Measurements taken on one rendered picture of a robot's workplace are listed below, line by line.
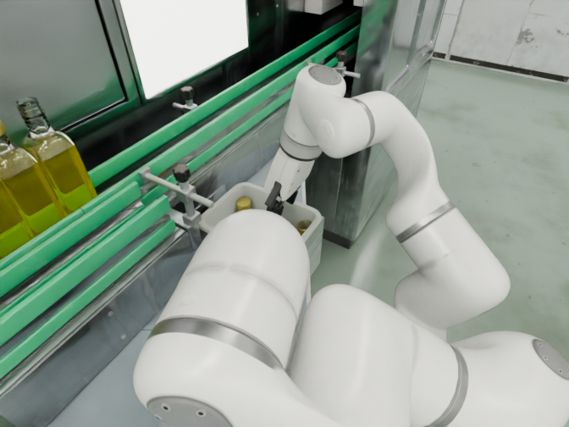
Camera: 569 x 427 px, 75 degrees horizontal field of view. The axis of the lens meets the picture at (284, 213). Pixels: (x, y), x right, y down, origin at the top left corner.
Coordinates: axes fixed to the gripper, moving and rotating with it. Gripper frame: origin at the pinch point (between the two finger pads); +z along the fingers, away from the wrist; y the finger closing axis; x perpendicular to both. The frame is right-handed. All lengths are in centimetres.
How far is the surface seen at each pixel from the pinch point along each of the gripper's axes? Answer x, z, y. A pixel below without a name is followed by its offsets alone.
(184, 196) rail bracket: -12.5, -4.1, 14.8
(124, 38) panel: -43.8, -13.4, -2.7
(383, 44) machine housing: -9, -7, -71
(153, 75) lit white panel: -41.5, -4.2, -7.7
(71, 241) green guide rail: -21.2, 0.0, 31.2
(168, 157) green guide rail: -23.5, -0.9, 7.0
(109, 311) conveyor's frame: -10.2, 5.5, 34.4
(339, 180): -3, 50, -70
